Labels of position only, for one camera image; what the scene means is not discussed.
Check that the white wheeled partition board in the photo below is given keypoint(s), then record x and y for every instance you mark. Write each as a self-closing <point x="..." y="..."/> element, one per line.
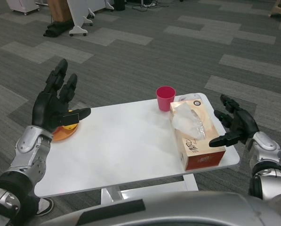
<point x="79" y="9"/>

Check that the white wheeled cabinet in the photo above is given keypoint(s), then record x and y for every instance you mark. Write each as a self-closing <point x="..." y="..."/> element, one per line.
<point x="22" y="4"/>

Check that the pink plastic cup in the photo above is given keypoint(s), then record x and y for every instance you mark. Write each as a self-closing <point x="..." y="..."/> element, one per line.
<point x="165" y="101"/>

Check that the silver robot chest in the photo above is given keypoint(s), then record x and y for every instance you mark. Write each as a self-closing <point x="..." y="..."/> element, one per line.
<point x="189" y="212"/>

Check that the black trash bin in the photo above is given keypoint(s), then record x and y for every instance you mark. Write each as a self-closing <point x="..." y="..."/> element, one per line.
<point x="119" y="4"/>

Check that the black bag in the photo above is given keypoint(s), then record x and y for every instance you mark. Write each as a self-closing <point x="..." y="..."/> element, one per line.
<point x="55" y="29"/>

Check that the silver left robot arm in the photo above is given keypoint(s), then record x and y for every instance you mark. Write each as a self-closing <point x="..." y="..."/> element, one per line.
<point x="25" y="143"/>

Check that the orange plate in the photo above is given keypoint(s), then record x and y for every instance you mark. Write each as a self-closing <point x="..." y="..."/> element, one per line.
<point x="62" y="135"/>

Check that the orange tissue box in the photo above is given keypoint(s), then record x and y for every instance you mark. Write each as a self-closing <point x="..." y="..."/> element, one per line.
<point x="196" y="150"/>

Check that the brown cardboard box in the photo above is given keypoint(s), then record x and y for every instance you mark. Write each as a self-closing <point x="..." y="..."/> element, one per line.
<point x="60" y="11"/>

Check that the black white sneaker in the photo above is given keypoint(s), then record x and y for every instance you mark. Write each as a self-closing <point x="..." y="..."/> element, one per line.
<point x="45" y="207"/>

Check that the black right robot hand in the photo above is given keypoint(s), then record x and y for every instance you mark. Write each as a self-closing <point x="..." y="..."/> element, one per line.
<point x="245" y="124"/>

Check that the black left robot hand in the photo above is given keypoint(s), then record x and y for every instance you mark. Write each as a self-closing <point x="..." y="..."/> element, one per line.
<point x="46" y="110"/>

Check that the white table base frame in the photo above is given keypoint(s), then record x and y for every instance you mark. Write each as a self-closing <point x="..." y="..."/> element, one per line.
<point x="109" y="195"/>

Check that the white power strip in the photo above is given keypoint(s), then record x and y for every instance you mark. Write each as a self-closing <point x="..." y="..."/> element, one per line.
<point x="149" y="4"/>

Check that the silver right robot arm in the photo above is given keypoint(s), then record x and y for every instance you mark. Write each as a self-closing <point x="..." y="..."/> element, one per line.
<point x="265" y="146"/>

